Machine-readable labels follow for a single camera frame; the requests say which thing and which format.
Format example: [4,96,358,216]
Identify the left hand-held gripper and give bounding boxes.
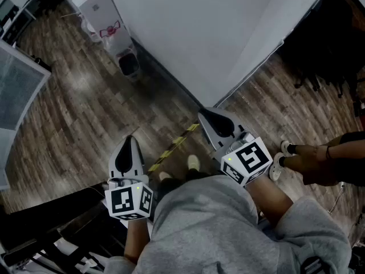
[104,135,155,221]

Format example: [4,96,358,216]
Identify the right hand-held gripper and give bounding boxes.
[198,106,274,187]

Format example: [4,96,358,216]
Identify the black plastic container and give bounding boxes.
[115,46,143,82]

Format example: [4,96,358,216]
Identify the person's right forearm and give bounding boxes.
[245,173,294,227]

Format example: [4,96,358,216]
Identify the person's left forearm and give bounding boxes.
[123,217,151,264]

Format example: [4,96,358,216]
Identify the another person's forearm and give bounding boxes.
[316,140,365,161]

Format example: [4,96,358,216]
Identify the black trousers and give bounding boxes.
[155,168,213,195]

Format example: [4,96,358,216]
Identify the grey sweatshirt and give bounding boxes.
[104,174,356,274]

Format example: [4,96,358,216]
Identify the black metal table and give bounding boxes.
[0,183,129,274]

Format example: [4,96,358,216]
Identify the plastic bag with red print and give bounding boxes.
[80,15,135,57]

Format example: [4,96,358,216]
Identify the black office chair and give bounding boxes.
[281,0,365,98]

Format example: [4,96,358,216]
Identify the frosted glass partition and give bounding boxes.
[0,40,52,191]

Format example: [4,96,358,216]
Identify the white cabinet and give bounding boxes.
[71,0,126,39]

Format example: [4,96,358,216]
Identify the white office desk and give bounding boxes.
[0,0,38,41]

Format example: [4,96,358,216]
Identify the thin white cable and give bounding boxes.
[326,181,347,215]

